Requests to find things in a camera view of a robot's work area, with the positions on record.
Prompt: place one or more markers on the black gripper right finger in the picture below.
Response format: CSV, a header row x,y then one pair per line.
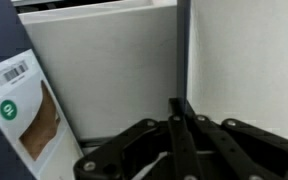
x,y
237,146

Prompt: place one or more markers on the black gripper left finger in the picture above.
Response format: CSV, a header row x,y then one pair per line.
x,y
180,143

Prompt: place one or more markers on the navy shoe box lid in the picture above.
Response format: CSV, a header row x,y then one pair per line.
x,y
110,73

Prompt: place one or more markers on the navy shoe box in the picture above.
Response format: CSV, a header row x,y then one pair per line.
x,y
20,110

